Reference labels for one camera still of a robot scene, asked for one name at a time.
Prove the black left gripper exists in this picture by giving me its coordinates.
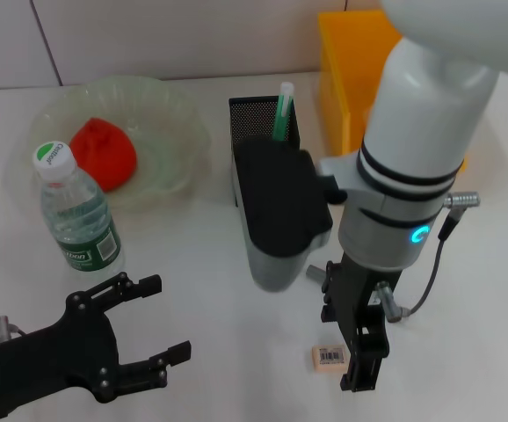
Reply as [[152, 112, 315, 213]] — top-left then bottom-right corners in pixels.
[[0, 272, 193, 421]]

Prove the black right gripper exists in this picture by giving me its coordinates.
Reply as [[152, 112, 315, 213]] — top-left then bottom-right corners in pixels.
[[321, 251, 403, 392]]

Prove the clear green-label water bottle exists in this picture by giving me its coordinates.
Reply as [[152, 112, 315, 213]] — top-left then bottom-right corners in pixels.
[[32, 140, 127, 274]]

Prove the orange fruit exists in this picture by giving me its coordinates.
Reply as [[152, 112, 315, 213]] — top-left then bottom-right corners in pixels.
[[69, 115, 138, 193]]

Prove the green pen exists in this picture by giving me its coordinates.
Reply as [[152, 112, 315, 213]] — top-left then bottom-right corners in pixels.
[[272, 81, 295, 144]]

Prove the beige eraser with barcode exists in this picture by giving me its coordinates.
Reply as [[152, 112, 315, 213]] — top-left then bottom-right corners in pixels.
[[311, 344, 350, 375]]

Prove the green glass fruit plate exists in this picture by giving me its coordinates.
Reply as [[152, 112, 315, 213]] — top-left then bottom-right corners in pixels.
[[18, 75, 212, 215]]

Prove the black mesh pen holder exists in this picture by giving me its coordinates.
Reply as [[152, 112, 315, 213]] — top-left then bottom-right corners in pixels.
[[228, 95, 302, 207]]

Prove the yellow plastic bin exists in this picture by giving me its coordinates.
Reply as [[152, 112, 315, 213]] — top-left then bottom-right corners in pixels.
[[316, 10, 471, 171]]

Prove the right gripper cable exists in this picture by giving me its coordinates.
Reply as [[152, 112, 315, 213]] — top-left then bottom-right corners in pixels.
[[375, 190, 482, 325]]

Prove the right wrist camera housing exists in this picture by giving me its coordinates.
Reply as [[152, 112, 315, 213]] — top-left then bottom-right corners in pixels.
[[230, 135, 348, 294]]

